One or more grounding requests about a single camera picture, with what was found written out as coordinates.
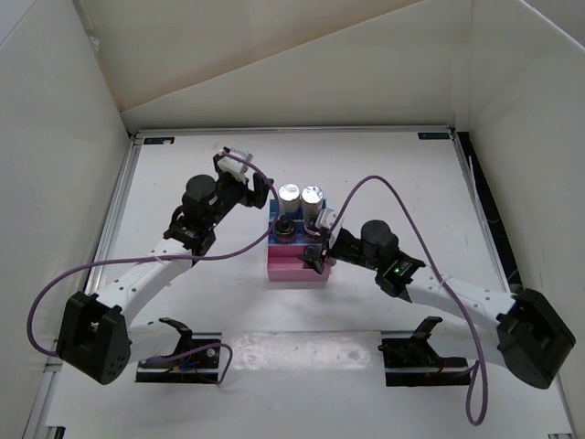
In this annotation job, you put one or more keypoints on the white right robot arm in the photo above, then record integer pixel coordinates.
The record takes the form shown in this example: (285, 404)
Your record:
(525, 334)

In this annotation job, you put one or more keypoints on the pink tray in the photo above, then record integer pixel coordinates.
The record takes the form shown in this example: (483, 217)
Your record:
(284, 265)

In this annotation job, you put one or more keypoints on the dark blue tray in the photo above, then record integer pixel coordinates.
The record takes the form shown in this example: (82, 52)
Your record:
(299, 237)

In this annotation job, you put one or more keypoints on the light blue tray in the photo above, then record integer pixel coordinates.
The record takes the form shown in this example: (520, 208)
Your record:
(276, 210)

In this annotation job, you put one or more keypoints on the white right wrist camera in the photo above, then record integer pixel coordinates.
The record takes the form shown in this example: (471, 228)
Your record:
(325, 224)

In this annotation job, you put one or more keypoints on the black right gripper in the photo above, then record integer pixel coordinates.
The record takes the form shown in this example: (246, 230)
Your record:
(318, 263)

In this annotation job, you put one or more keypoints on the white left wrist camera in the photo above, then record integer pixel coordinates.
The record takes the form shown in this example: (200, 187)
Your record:
(234, 162)

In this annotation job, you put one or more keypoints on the dark table label right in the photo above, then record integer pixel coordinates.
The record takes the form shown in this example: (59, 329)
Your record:
(431, 136)

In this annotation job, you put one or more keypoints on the small black-cap spice bottle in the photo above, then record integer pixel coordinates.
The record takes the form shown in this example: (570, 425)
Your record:
(311, 255)

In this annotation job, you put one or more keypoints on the silver-lid salt bottle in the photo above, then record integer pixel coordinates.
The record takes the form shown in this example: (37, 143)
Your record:
(289, 198)
(312, 199)

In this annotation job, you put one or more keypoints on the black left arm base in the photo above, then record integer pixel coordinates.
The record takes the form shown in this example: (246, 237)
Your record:
(171, 353)

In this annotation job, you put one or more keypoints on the dark table label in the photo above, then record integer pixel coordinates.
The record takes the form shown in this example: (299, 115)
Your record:
(158, 140)
(431, 136)

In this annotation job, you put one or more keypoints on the dark table label left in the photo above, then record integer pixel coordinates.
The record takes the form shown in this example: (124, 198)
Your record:
(158, 140)

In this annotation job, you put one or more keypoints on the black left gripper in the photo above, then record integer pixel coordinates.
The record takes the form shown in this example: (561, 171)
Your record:
(258, 198)

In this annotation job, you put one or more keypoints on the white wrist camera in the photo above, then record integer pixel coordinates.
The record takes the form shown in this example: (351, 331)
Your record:
(325, 224)
(234, 162)

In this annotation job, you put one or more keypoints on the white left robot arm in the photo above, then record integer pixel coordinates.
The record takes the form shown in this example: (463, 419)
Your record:
(97, 335)

